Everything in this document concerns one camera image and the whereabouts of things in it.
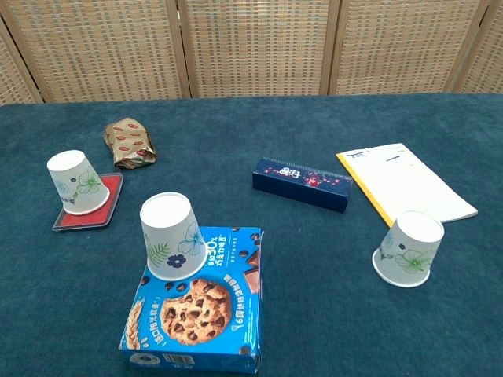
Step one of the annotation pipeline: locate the gold foil snack wrapper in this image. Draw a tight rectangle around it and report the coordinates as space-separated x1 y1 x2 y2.
103 119 157 170

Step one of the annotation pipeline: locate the teal table cloth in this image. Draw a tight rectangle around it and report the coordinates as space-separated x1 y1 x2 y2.
0 92 503 377

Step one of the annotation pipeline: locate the woven bamboo folding screen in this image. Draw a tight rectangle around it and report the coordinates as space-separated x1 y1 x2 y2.
0 0 503 105

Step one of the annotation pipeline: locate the blue chocolate cookie box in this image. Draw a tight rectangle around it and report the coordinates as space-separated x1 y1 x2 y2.
119 225 265 375

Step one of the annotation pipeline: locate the long dark blue box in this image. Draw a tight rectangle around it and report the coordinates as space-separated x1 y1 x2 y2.
251 157 354 214

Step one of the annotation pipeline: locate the white notepad yellow spine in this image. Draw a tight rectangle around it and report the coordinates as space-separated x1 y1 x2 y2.
335 142 479 229

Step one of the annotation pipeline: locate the red ink stamp pad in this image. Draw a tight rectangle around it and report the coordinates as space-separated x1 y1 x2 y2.
52 172 124 233

